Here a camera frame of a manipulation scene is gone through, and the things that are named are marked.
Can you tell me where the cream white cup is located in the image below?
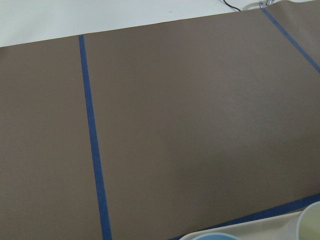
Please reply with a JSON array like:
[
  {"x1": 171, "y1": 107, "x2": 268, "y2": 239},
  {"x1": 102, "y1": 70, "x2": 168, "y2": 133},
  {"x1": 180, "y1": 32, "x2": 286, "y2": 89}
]
[{"x1": 296, "y1": 201, "x2": 320, "y2": 240}]

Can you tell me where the cream plastic tray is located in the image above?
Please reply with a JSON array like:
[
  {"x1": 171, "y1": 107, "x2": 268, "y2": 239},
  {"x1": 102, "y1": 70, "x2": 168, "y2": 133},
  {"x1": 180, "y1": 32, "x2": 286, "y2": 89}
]
[{"x1": 178, "y1": 209, "x2": 308, "y2": 240}]

